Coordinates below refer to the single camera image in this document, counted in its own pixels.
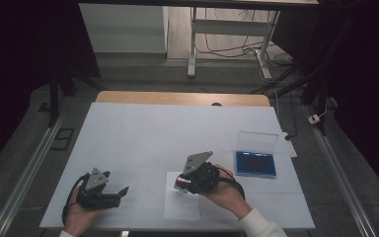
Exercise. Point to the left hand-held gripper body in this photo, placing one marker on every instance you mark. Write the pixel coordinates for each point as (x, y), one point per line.
(95, 199)

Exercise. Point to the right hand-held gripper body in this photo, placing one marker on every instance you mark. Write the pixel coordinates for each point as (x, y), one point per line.
(204, 177)

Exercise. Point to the red stamp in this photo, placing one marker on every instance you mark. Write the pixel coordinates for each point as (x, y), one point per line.
(181, 179)

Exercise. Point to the blue ink pad box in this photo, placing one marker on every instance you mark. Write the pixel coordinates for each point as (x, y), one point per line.
(255, 164)

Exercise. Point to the person's left hand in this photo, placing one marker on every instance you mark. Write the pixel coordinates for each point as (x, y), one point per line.
(75, 219)

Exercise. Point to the person's right hand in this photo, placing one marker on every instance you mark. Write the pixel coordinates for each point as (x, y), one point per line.
(228, 194)

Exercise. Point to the white paper sheet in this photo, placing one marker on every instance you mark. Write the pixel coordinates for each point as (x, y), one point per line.
(181, 207)

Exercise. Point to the white table mat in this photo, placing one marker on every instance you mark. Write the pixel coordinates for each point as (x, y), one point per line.
(164, 138)

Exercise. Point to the black floor outlet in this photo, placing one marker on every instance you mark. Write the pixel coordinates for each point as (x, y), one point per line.
(62, 139)

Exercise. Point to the wooden table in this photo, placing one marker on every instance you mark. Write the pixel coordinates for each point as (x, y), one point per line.
(164, 98)

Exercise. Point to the black stand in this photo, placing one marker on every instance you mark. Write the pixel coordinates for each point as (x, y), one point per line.
(54, 95)
(312, 82)

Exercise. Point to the white cabinet panel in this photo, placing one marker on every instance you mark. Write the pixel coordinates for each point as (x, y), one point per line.
(121, 29)

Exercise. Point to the dark curtain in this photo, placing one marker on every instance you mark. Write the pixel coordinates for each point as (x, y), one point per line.
(19, 49)
(365, 65)

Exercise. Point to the metal floor rail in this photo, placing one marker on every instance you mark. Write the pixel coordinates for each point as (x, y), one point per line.
(339, 177)
(29, 171)

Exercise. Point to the white desk frame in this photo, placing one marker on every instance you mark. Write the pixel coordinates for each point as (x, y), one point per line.
(230, 28)

